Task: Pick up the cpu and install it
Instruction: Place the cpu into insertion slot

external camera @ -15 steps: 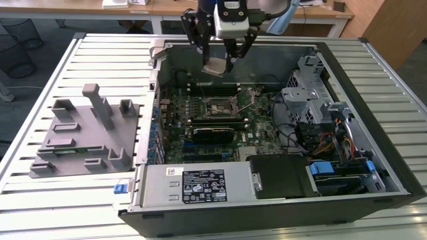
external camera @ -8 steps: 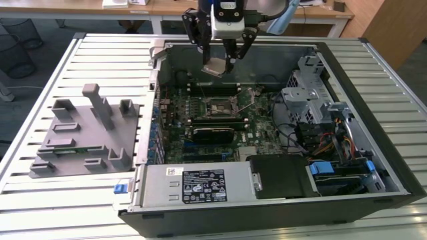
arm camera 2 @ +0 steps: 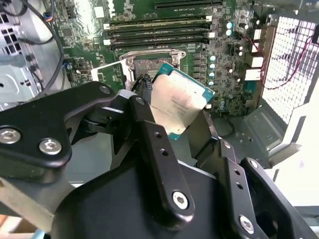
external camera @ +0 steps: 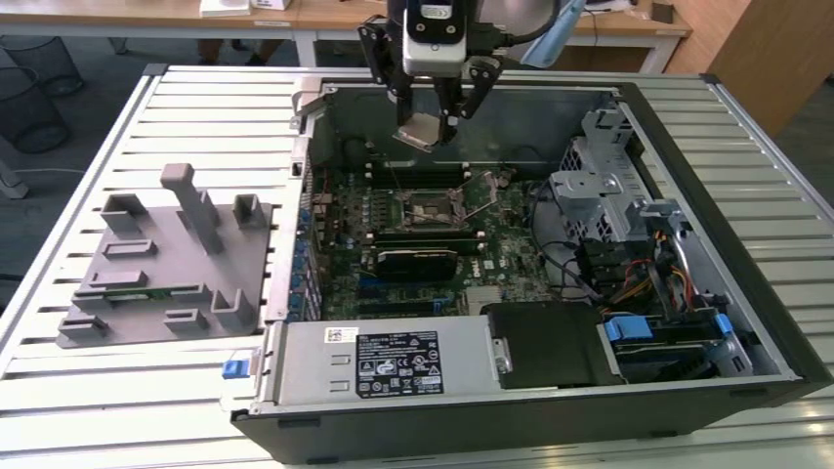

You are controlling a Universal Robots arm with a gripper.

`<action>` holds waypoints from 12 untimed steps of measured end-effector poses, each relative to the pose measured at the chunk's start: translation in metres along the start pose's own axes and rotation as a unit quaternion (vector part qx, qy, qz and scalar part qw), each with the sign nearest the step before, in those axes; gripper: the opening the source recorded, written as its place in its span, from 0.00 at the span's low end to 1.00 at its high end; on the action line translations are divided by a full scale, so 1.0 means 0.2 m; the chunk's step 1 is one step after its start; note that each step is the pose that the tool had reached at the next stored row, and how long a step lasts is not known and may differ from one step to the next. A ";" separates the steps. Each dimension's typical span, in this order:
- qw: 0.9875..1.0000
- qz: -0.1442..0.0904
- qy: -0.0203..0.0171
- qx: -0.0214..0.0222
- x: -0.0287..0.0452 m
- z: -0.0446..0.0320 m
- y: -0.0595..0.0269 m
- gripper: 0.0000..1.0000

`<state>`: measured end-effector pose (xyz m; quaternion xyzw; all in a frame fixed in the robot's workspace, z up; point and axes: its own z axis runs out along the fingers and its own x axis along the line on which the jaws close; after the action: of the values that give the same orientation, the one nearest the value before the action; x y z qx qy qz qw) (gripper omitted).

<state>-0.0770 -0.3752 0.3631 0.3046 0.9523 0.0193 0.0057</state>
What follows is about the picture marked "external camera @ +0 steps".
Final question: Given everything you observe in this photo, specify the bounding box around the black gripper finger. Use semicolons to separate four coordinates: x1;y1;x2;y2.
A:
433;56;506;147
355;19;419;131

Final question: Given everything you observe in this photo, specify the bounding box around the silver CPU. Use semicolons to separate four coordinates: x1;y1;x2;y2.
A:
393;112;451;153

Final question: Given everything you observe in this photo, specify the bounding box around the metal socket cover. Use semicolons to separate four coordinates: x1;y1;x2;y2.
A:
453;170;503;222

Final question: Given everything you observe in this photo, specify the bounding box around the CPU socket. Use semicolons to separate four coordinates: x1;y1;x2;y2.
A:
390;187;475;235

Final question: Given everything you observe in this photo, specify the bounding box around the black RAM slot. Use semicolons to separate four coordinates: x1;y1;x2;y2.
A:
374;243;489;254
366;162;473;170
366;179;473;189
366;173;473;182
366;168;473;176

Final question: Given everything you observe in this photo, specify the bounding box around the silver drive cage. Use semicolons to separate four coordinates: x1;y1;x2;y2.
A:
545;107;661;245

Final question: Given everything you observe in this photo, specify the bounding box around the plain white box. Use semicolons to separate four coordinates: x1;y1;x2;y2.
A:
198;0;253;19

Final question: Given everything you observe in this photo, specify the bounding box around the green motherboard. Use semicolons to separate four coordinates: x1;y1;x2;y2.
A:
305;163;591;324

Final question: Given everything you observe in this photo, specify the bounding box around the silver chipset heat sink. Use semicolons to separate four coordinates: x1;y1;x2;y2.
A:
466;286;505;312

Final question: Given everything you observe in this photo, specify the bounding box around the grey parts rack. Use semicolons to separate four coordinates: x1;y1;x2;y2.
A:
55;163;275;351

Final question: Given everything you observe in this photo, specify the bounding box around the black fan shroud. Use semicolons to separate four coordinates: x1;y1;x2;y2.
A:
479;301;633;391

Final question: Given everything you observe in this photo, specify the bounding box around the brown wooden cabinet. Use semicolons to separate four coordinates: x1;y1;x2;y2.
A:
664;0;834;141

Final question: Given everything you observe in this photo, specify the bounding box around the hard disk in blue carrier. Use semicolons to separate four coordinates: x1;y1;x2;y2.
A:
602;315;725;383

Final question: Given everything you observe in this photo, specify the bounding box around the bare green RAM stick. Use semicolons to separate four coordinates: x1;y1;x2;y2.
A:
103;286;204;301

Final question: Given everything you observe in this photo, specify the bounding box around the black mesh waste basket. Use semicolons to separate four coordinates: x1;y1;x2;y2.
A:
0;34;86;98
0;65;72;155

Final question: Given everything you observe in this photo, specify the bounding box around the silver power supply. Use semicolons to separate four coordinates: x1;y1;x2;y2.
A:
250;315;505;407

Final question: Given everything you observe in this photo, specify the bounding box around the blue case latch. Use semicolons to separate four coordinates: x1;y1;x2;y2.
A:
220;359;257;381

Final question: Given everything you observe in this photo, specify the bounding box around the white furniture foot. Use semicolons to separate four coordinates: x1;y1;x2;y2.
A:
0;154;31;200

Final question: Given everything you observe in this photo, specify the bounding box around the black PC case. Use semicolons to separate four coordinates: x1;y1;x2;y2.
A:
218;72;834;466

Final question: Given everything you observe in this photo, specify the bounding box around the white wrist camera black face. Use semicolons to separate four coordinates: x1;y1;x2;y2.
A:
401;0;473;78

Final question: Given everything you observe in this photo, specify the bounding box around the black camera cable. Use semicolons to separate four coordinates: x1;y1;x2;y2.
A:
491;0;570;53

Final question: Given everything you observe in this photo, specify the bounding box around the black data wire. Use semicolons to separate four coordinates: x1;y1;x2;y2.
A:
529;179;605;300

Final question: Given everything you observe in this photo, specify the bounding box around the wooden desk white frame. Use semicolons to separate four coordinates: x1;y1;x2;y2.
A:
311;0;694;74
0;0;319;67

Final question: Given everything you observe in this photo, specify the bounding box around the black plastic cable holder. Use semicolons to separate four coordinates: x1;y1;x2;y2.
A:
577;237;631;297

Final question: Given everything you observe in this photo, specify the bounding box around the coloured power wire bundle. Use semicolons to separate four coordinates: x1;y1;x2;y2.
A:
602;229;696;317

